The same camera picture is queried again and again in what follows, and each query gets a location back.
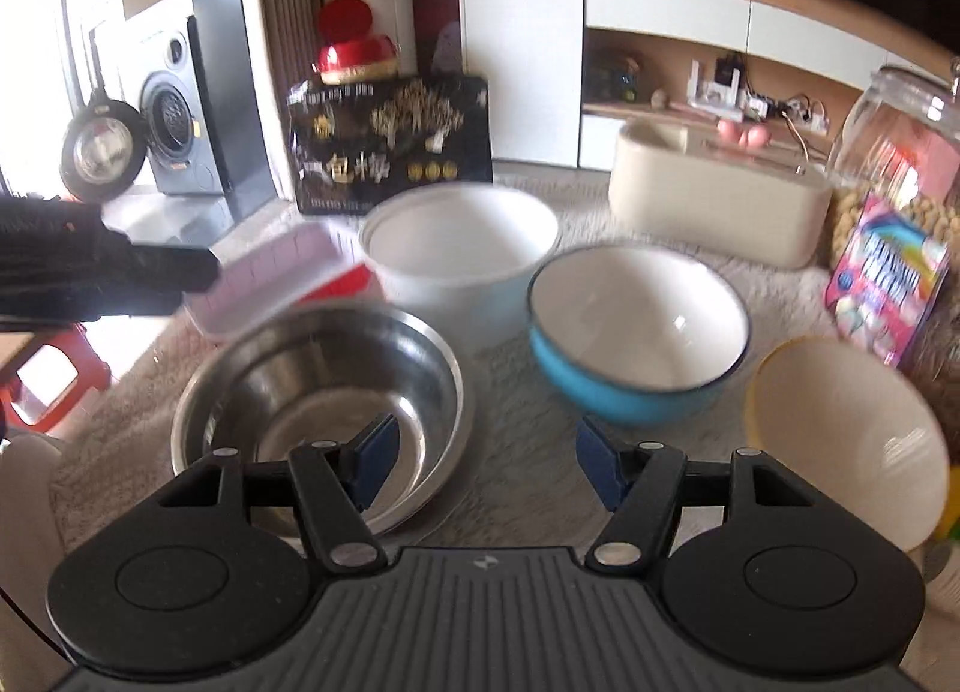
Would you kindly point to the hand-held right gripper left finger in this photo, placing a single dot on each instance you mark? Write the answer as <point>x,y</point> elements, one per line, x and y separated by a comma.
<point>376,448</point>

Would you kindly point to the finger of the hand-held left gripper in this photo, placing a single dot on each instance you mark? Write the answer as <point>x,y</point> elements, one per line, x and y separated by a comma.
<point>154,302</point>
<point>176,268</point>

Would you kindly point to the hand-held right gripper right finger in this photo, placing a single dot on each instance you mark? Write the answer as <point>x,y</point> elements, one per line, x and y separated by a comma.
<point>598,459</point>

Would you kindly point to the white plastic tray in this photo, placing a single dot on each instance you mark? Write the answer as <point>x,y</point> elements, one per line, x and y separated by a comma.
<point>255,280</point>

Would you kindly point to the blue enamel bowl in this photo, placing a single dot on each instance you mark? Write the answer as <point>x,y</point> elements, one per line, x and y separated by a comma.
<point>637,317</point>

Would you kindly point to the white bowl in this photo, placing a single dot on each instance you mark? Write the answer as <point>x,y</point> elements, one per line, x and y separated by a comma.
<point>457,242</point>

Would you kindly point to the blue yellow-rimmed bowl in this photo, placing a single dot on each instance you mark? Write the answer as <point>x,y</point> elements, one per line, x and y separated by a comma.
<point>847,437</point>

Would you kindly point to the red plastic stool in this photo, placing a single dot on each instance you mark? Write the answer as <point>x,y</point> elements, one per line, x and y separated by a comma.
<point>79,353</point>

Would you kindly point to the black frying pan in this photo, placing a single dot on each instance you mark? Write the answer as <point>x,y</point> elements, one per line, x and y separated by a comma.
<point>101,152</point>

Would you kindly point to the white lace tablecloth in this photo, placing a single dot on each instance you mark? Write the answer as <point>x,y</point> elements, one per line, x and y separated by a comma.
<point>510,377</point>

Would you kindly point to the silver washing machine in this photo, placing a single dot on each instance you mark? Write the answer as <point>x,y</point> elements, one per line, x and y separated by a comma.
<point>176,115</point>

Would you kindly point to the black bag with gold print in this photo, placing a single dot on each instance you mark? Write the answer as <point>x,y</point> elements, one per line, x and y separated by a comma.
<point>390,137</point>

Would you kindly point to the cream oval container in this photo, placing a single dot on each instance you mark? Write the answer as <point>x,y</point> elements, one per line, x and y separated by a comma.
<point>712,212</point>

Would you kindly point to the red ornament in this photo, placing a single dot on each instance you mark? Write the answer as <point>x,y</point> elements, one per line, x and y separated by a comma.
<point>354,55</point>

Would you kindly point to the pink candy packet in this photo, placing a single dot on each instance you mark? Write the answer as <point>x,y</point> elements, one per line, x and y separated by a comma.
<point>885,272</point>

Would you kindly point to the pink toy figures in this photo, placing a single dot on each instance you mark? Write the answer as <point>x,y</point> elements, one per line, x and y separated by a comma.
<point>742,131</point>

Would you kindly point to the white gadget stand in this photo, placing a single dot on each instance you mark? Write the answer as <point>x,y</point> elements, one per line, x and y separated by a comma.
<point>716,88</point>

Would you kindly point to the white power strip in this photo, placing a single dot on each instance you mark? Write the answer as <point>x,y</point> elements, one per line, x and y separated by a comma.
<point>787,111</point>

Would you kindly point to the glass jar with lid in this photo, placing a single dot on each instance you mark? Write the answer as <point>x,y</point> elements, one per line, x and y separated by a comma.
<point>900,130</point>

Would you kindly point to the white wall cabinet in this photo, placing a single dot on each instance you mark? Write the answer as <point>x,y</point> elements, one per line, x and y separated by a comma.
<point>660,10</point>

